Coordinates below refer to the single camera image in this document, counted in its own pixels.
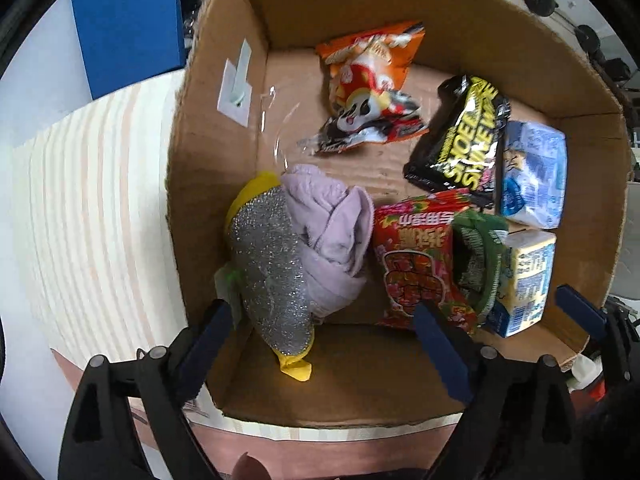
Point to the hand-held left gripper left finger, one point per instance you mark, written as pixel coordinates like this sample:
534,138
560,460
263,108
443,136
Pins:
206,342

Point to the orange snack packet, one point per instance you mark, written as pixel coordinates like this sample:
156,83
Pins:
365,85

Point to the red snack packet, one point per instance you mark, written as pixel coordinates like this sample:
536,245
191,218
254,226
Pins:
415,270

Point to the striped cream tablecloth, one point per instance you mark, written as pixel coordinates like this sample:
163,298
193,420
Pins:
100,220

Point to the purple cloth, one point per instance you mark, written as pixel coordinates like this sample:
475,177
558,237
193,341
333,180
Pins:
330,230

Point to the short barbell with plates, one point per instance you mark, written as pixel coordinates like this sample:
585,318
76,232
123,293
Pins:
540,0

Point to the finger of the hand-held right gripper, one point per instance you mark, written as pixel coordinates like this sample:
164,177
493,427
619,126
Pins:
620,345
582,306

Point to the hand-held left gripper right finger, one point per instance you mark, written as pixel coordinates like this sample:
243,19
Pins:
442,347

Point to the light blue tissue pack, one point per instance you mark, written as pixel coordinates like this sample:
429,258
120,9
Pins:
535,175

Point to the yellow blue carton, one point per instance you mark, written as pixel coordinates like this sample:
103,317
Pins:
527,280

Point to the silver yellow scouring sponge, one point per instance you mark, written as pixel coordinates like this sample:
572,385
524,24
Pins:
270,270

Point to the cardboard box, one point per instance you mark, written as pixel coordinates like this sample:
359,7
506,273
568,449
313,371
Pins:
350,380

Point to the black yellow wipe packet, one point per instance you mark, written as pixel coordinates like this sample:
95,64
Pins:
460,145

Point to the blue board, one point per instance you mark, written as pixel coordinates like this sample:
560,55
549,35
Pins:
127,25

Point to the green packet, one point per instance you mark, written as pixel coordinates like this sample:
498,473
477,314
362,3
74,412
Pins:
482,255

